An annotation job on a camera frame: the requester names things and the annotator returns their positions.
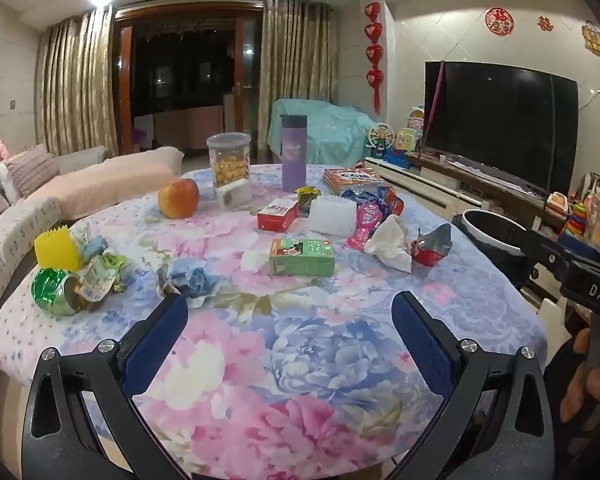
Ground large crumpled white tissue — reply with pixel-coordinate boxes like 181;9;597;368
364;214;413;274

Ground patterned sofa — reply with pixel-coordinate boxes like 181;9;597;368
0;145;108;331

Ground ferris wheel toy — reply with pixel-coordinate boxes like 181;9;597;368
366;122;397;158

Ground rainbow stacking ring toy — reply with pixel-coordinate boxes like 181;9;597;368
562;200;588;236

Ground clear snack jar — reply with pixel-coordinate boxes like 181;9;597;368
206;132;252;190

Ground crushed green can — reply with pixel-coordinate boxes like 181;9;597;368
31;267;88;316

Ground wooden glass sliding door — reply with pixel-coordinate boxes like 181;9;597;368
114;2;263;153

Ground green carton box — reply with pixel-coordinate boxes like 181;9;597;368
269;238;335;277

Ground stack of children's books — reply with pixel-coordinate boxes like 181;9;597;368
322;166;392;196

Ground red apple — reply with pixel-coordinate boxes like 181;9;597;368
158;178;201;219

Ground striped pink pillow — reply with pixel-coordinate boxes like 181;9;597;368
5;144;61;198

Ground beige curtain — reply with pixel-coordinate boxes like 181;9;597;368
34;5;120;158
257;0;338;153

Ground black television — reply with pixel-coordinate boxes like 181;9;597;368
424;60;580;196

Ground person's right hand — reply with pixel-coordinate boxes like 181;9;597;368
560;327;600;425

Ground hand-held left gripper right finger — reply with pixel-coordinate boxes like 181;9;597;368
391;290;556;480

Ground crumpled blue wrapper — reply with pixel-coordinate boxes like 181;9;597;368
157;265;221;308

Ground green white sachet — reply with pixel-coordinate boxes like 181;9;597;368
77;254;128;303

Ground beige backpack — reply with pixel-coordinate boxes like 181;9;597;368
575;171;600;201

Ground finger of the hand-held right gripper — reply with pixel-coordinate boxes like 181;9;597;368
518;228;588;288
560;244;600;273

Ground purple thermos bottle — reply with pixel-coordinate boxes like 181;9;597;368
280;114;308;193

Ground small candy wrappers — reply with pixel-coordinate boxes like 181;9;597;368
75;225;108;261

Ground gold figure wall decal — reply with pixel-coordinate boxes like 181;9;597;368
581;21;600;58

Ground red hanging knot decoration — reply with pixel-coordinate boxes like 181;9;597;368
364;1;385;113

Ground yellow plastic scraper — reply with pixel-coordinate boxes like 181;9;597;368
34;226;83;270

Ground teal cloth cover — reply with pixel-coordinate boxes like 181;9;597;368
267;97;378;166

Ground white bin with black bag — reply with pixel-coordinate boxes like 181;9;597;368
450;208;536;291

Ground pink blanket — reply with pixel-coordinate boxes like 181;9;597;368
25;146;185;221

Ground orange snack packet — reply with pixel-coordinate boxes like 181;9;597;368
382;187;406;216

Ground red foil wrapper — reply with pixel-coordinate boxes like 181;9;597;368
411;223;453;267

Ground pink rod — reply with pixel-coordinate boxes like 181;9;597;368
415;61;446;153

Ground dark blue snack wrapper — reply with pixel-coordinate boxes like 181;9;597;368
340;185;388;209

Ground floral tablecloth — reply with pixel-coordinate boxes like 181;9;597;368
0;162;548;480

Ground yellow snack wrapper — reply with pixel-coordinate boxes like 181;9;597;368
295;186;321;211

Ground round red wall decal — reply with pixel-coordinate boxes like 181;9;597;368
485;7;515;36

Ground small red carton box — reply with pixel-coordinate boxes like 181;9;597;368
256;198;300;232

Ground pink lollipop packet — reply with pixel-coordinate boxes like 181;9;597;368
346;201;387;252

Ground white TV cabinet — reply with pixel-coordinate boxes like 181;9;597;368
365;152;571;231

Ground white tissue pack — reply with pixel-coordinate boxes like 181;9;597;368
215;180;253;211

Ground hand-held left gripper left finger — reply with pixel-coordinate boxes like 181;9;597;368
22;290;193;480

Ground pink cloth-covered table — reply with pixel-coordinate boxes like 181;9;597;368
152;105;226;151

